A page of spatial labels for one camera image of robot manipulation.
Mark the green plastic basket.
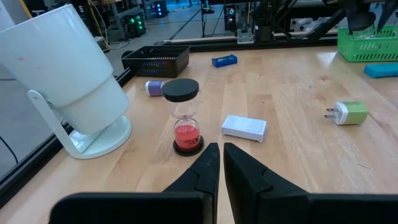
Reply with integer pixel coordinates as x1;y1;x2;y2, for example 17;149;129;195
337;25;398;63

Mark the white rectangular box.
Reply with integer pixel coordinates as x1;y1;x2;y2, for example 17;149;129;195
221;114;267;143

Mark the black plastic basket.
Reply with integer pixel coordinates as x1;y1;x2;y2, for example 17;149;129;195
121;45;191;78

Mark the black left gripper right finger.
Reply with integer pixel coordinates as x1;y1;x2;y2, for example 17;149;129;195
223;142;398;224

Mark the small green USB wall charger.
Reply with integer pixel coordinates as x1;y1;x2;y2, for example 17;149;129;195
324;101;369;126

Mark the yellow hanging cable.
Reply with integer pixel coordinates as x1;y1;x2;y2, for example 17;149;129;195
19;0;34;19

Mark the hourglass with red sand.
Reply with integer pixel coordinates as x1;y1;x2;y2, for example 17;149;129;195
161;78;205;157

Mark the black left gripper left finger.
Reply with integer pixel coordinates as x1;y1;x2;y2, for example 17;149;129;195
49;142;221;224

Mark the dark blue small box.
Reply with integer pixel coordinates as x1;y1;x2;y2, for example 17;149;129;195
211;54;238;68

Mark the black computer tower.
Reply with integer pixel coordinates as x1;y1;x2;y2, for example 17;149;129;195
223;3;238;32
153;0;169;18
119;11;147;40

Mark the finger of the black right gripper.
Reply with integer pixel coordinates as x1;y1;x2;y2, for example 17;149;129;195
377;0;398;32
343;5;377;36

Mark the light blue small box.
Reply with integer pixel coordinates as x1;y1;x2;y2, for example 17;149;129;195
363;63;398;79

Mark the purple white USB charger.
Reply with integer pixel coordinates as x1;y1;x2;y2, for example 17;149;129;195
145;80;165;97

